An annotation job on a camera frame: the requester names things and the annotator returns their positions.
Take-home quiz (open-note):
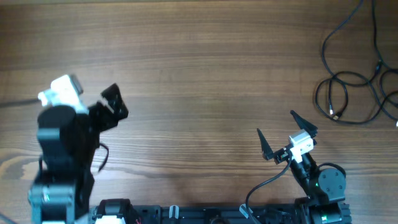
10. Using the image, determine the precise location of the left camera cable black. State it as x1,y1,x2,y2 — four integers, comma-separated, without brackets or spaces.
0,98,40,108

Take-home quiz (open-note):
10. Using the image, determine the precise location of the black USB cable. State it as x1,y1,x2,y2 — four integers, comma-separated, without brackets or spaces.
315,70,398,125
371,0,398,128
321,0,384,88

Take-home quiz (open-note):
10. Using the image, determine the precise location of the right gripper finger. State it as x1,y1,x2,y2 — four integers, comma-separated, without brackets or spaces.
290,110,318,138
257,128,274,161

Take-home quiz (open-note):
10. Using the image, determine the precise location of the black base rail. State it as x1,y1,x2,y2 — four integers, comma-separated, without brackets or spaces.
90,203,352,224

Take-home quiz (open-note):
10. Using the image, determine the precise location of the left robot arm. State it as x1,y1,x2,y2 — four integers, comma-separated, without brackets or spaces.
28,83,129,223

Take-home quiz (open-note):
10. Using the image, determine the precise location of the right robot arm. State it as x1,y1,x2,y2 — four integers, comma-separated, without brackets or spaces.
241,110,352,224

